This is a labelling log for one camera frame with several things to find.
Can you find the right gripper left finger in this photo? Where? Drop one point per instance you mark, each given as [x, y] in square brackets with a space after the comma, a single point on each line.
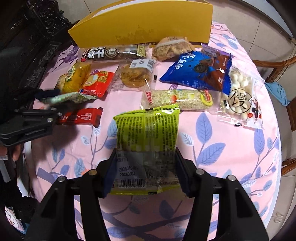
[54, 218]

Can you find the dark red candy bar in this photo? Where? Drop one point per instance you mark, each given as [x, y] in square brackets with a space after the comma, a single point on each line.
[85, 116]

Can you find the blue cookie snack bag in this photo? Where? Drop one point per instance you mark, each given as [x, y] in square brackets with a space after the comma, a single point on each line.
[201, 71]

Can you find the wooden chair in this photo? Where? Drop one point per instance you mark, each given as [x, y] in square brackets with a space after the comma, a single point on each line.
[283, 72]

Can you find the pale green snack packet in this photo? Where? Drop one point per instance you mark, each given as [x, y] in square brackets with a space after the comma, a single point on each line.
[75, 97]

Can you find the tan peanut snack packet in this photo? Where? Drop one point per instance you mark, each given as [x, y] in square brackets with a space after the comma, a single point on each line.
[171, 47]

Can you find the blue cloth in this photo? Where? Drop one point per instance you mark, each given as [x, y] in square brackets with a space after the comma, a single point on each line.
[278, 92]

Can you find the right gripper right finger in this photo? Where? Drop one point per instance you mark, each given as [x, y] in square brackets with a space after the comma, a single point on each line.
[238, 218]

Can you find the pink floral tablecloth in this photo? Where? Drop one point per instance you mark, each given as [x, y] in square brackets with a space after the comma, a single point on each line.
[252, 156]

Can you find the left hand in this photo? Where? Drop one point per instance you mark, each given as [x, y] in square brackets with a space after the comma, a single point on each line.
[14, 152]

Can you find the yellow cake clear packet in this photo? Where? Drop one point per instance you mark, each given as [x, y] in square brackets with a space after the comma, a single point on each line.
[74, 79]

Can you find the yellow cardboard box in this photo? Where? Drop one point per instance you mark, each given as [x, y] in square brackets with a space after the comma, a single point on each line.
[144, 22]

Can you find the red biscuit packet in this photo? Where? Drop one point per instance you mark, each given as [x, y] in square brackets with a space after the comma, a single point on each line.
[97, 83]

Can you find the white ball snack bag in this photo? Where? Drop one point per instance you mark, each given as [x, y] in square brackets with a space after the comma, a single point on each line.
[241, 107]

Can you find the purple snack packet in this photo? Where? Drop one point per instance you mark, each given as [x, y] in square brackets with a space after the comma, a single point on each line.
[210, 52]

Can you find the dark carved wooden furniture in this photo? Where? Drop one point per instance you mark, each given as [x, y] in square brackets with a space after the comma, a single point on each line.
[32, 33]

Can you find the green rice cracker bar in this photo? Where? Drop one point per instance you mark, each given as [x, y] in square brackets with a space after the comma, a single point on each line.
[192, 100]

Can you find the black long sausage packet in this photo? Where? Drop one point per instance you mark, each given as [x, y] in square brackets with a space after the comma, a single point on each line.
[112, 53]

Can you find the lime green snack packet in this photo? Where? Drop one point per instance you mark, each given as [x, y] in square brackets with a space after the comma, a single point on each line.
[145, 148]

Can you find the round pastry clear wrap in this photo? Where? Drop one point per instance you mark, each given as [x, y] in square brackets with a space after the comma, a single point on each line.
[134, 75]

